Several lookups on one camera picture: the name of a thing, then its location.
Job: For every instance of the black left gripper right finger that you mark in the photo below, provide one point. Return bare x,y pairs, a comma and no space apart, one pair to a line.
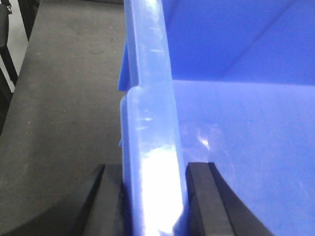
214,209

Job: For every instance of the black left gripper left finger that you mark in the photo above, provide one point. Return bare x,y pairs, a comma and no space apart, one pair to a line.
108,214

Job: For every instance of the large blue plastic bin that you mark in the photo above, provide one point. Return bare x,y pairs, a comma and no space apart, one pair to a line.
230,82

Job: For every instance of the black conveyor belt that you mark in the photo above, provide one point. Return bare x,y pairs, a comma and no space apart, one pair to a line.
64,118

